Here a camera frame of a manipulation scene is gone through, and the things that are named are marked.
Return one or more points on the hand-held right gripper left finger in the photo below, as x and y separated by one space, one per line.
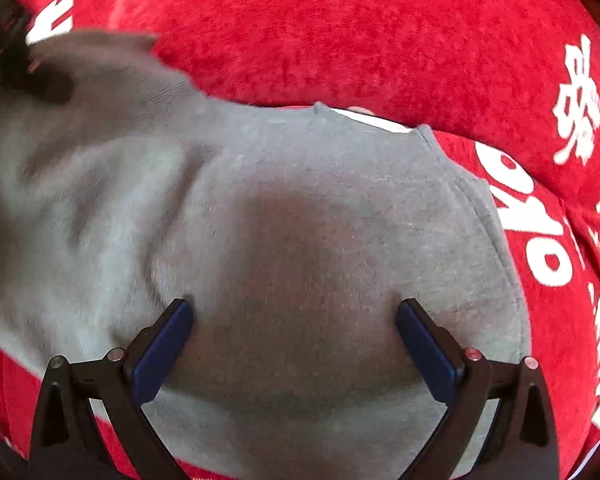
161 355

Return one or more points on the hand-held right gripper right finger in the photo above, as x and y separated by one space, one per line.
427 355

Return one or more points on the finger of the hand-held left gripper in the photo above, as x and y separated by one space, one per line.
35 80

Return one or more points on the grey knit garment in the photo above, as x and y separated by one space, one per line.
305 210

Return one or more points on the red printed blanket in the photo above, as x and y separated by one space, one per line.
545 335

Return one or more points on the red printed pillow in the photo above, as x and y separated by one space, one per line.
355 35

